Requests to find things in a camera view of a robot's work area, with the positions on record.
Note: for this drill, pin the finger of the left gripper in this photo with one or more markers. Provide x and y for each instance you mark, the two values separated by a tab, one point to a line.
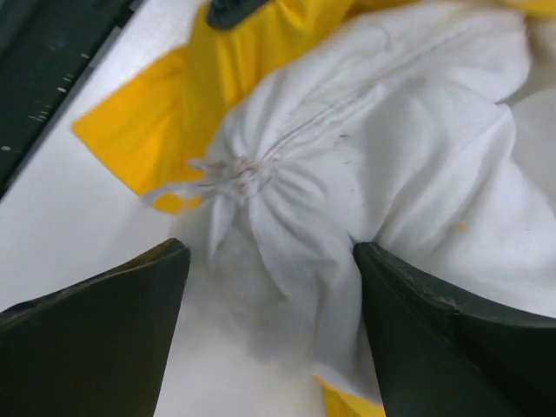
226	14

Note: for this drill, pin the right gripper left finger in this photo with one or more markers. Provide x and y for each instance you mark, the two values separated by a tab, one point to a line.
98	347

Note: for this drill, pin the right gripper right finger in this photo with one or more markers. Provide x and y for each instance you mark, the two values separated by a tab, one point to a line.
440	350

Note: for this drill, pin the yellow printed pillowcase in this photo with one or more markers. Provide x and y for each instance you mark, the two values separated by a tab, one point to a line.
147	132

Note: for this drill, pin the white pillow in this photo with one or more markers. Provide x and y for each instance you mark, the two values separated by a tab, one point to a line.
395	130

